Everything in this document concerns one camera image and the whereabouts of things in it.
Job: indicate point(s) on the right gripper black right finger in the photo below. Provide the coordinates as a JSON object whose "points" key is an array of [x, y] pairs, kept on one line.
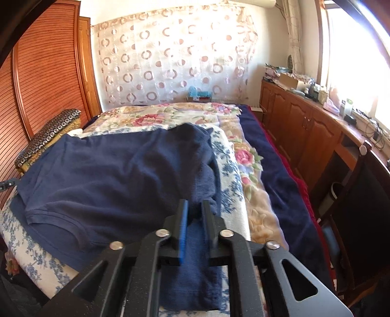
{"points": [[265, 279]]}

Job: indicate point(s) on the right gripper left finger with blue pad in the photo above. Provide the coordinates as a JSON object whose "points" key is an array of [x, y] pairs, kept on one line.
{"points": [[125, 279]]}

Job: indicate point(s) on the navy blue printed t-shirt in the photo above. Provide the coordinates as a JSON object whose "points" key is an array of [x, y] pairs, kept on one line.
{"points": [[84, 193]]}

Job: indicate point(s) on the navy blue bed blanket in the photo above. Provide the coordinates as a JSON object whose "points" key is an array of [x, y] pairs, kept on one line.
{"points": [[290, 201]]}

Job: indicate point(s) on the blue white floral bedspread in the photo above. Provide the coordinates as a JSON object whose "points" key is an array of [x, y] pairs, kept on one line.
{"points": [[51, 275]]}

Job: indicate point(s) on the dark wooden chair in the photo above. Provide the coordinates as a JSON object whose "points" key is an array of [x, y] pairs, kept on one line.
{"points": [[356, 229]]}

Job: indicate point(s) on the brown wooden sideboard cabinet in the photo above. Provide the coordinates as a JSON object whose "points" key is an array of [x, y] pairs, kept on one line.
{"points": [[305, 134]]}

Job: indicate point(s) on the floral pink green blanket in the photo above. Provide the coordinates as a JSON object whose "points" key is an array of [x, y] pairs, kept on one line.
{"points": [[245, 204]]}

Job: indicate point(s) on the light blue toy on box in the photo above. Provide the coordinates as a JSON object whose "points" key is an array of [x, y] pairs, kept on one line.
{"points": [[197, 95]]}

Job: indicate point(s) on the cardboard box on sideboard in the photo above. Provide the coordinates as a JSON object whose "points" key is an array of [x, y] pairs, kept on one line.
{"points": [[290, 82]]}

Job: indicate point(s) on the brown louvered wooden wardrobe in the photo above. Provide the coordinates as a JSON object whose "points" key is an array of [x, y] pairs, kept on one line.
{"points": [[50, 69]]}

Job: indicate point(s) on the white circle-pattern sheer curtain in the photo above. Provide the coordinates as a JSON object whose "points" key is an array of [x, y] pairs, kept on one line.
{"points": [[153, 57]]}

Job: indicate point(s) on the beige window side curtain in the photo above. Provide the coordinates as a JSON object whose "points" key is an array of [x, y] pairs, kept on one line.
{"points": [[292, 15]]}

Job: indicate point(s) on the black ring-pattern folded cloth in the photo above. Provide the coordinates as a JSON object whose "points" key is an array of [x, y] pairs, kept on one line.
{"points": [[66, 121]]}

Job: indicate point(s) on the bright window with wooden frame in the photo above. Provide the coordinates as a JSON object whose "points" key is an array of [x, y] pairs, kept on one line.
{"points": [[358, 62]]}

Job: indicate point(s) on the white wall air conditioner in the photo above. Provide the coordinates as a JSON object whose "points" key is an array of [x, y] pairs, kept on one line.
{"points": [[268, 4]]}

